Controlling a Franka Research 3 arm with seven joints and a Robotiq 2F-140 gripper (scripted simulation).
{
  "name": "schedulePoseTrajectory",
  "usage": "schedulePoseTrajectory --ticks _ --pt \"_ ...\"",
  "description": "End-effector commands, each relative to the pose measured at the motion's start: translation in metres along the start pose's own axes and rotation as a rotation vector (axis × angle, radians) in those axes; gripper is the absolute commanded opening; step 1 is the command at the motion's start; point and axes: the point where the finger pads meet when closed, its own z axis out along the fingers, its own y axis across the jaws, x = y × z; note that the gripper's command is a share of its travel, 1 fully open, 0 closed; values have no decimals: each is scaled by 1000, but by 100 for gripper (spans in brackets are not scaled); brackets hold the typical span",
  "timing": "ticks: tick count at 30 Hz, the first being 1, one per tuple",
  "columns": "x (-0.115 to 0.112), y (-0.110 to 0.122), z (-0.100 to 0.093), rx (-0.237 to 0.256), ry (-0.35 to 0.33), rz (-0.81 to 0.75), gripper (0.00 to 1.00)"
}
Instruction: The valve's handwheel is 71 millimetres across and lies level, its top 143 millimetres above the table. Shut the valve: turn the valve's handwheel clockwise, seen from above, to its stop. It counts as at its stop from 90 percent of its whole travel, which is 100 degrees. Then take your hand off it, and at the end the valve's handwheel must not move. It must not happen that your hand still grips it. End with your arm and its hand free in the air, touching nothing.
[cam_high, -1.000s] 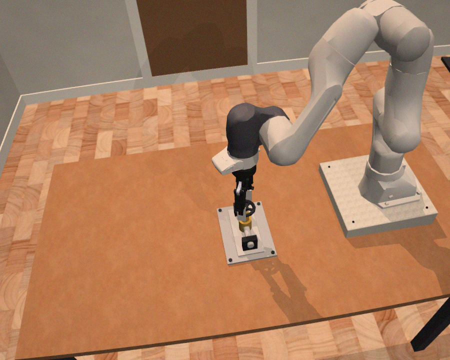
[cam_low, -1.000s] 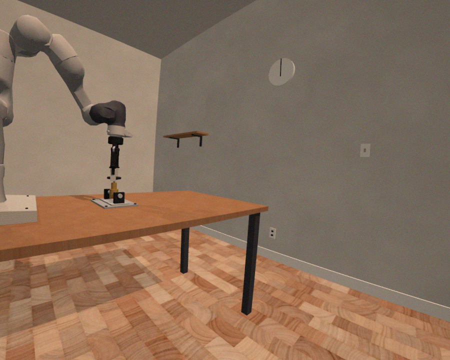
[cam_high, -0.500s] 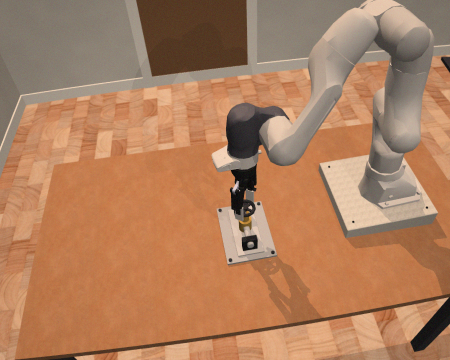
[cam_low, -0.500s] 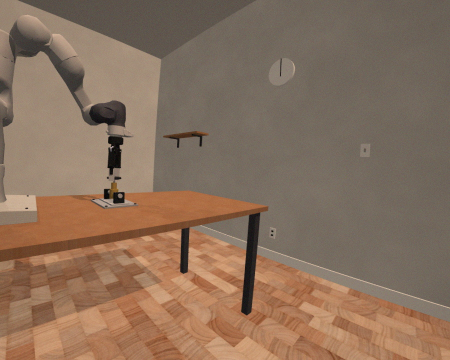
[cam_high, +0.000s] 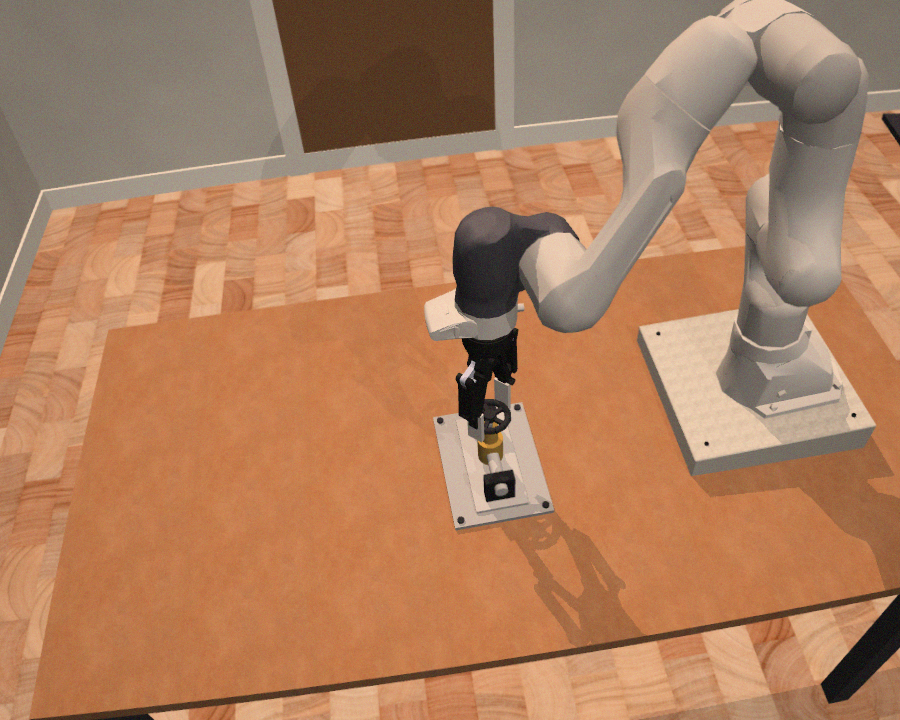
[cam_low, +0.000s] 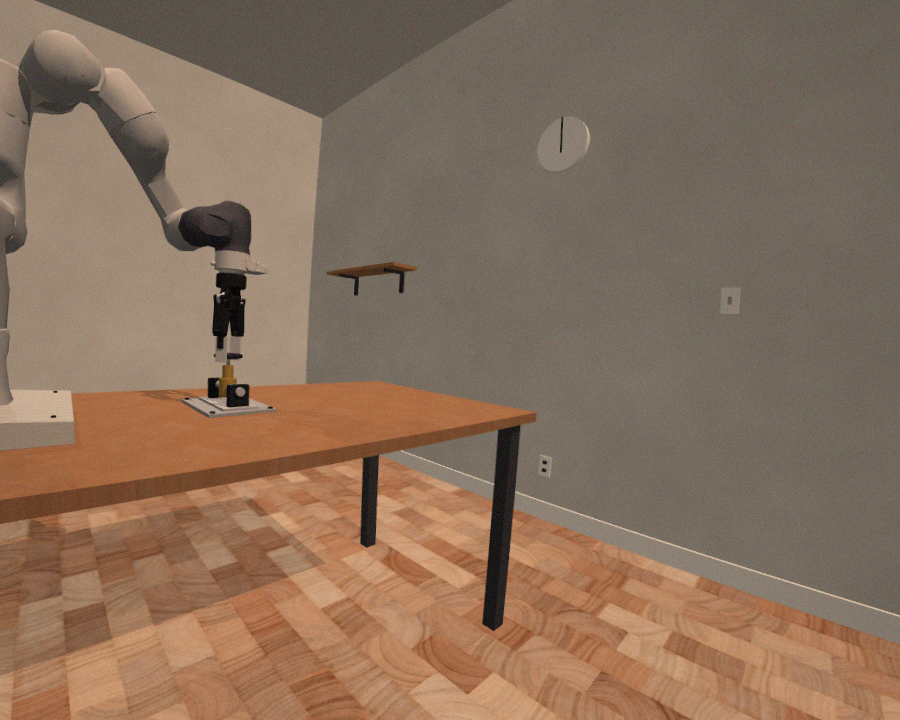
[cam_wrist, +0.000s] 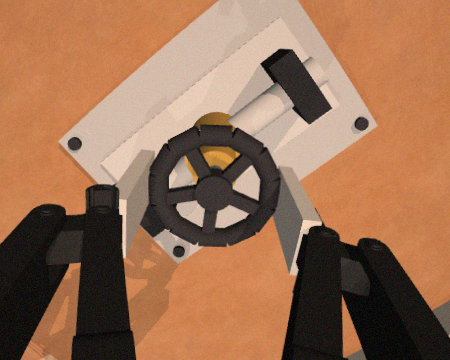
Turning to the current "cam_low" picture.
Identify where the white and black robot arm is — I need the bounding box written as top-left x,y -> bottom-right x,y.
0,30 -> 268,405

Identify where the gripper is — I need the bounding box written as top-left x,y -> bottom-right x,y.
212,273 -> 247,362

